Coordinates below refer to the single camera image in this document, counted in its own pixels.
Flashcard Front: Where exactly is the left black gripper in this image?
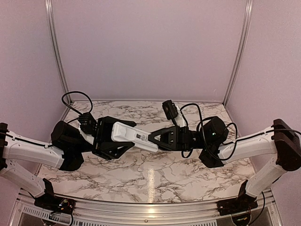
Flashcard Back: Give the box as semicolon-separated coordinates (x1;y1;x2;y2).
73;115;136;160

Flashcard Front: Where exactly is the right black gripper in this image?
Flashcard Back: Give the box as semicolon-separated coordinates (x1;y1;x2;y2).
144;126;209;152

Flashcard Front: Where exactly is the white remote control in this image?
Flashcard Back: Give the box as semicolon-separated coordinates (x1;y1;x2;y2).
111;122;158;153

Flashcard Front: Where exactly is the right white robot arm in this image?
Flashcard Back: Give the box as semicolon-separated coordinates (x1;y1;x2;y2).
148;116;301;211

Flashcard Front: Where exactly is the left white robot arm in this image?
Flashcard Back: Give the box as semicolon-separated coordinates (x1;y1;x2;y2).
0;113;136;210

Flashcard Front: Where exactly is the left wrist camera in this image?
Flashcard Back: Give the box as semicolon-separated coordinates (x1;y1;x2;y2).
78;113;97;145

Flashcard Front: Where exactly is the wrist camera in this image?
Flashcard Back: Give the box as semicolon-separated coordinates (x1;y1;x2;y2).
162;100;186;127
78;113;97;145

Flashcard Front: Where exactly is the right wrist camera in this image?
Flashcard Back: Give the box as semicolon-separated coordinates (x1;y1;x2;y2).
162;100;186;127

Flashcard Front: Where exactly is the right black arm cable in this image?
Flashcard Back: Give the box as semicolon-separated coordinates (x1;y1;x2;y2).
180;103;238;159

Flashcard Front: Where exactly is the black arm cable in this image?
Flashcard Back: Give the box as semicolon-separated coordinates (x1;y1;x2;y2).
180;103;238;159
4;91;94;149

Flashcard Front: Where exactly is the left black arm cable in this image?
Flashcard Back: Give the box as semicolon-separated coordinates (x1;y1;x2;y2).
4;91;94;149

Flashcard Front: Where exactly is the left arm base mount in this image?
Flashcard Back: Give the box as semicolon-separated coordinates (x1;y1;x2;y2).
34;178;75;215

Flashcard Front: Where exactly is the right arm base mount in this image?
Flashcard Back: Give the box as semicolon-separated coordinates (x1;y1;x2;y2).
217;180;258;216

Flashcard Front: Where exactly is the front aluminium rail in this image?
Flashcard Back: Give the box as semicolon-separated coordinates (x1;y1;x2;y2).
8;190;283;226

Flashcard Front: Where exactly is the left aluminium frame post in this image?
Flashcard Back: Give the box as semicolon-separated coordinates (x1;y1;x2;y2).
45;0;69;93

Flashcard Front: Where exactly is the aluminium frame post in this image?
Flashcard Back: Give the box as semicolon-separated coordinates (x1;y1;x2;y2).
45;0;69;93
222;0;254;108

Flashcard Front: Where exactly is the right aluminium frame post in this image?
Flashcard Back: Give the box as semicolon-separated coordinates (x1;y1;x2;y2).
222;0;254;108

